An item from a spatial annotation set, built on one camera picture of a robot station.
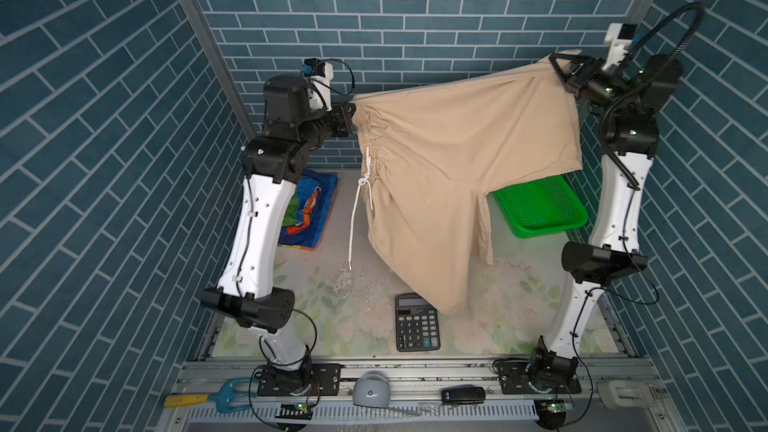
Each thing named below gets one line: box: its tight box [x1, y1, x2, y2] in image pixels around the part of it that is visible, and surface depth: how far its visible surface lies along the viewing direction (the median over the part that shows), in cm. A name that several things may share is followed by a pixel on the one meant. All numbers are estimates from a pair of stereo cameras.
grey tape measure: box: [352, 372, 391, 408], surface depth 68 cm
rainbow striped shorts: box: [278, 169, 338, 251], surface depth 102 cm
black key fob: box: [441, 384, 486, 404], surface depth 70 cm
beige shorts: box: [353, 51, 583, 315], surface depth 68 cm
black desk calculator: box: [395, 292, 441, 352], surface depth 82 cm
